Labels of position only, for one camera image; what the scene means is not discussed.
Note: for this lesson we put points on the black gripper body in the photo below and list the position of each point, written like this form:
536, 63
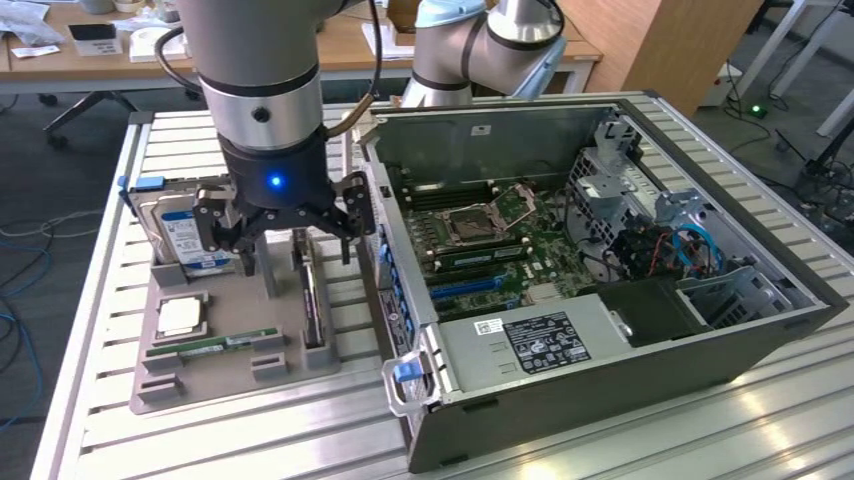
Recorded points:
273, 180

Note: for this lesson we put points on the graphics card with metal bracket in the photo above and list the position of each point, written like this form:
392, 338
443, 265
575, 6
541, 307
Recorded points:
312, 310

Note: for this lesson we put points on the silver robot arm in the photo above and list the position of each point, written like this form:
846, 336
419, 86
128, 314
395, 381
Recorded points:
253, 75

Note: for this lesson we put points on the hard disk in blue caddy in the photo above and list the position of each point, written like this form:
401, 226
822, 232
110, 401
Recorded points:
169, 230

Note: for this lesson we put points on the CPU socket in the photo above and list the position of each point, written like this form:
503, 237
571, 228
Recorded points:
476, 225

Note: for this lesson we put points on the silver CPU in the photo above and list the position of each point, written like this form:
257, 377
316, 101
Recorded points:
180, 317

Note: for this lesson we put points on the RAM stick with white label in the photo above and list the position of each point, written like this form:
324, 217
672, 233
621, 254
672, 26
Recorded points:
480, 256

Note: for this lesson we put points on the metal socket cover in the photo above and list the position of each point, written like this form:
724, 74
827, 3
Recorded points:
497, 204

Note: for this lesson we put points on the blue expansion slot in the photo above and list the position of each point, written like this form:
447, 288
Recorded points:
467, 289

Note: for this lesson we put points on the green RAM stick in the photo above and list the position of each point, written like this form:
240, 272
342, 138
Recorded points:
213, 342

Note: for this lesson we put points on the green motherboard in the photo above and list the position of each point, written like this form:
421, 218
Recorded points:
533, 260

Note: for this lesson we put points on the black chair base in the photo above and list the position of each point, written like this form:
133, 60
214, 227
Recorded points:
80, 107

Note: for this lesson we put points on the white flat box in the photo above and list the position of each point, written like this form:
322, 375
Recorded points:
142, 56

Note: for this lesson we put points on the stack of white papers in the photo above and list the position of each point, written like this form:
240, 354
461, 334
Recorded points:
393, 47

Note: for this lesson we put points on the grey parts rack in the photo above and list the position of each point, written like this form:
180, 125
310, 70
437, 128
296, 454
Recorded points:
233, 380

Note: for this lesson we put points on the grey power supply unit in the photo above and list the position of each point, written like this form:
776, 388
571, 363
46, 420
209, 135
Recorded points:
467, 350

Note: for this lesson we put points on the white tape roll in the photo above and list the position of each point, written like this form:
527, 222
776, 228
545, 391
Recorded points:
148, 37

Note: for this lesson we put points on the silver disk bay cage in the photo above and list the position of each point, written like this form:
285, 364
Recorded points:
600, 200

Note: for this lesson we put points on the wooden desk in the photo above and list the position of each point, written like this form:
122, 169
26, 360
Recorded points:
66, 70

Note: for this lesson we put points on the brown cardboard box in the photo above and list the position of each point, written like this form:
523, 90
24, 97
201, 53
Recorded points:
401, 17

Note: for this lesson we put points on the black topped white box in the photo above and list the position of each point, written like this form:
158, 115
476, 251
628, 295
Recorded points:
94, 35

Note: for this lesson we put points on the white cup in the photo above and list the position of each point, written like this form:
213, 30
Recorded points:
124, 5

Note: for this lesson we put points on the white paper slip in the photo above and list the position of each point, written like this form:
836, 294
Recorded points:
33, 51

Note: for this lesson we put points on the grey cup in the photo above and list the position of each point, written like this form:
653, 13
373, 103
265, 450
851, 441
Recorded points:
97, 6

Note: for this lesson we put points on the crumpled white plastic bag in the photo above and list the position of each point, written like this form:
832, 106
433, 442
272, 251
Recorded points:
26, 22

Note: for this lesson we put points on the dark grey PC case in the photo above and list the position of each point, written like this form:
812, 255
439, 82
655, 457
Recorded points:
600, 400

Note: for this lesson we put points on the wooden cabinet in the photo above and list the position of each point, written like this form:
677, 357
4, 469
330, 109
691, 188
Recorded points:
667, 50

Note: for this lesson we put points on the silver slanted disk bay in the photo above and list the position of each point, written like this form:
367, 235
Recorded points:
733, 300

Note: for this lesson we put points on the white box with red button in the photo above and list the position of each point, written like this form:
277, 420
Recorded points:
724, 90

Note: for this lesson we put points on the black device with green light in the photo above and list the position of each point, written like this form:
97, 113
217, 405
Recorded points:
755, 109

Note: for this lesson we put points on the black tripod stand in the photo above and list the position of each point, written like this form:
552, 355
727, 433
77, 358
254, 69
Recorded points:
827, 160

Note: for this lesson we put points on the white desk frame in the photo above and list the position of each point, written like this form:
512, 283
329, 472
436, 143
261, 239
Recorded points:
836, 115

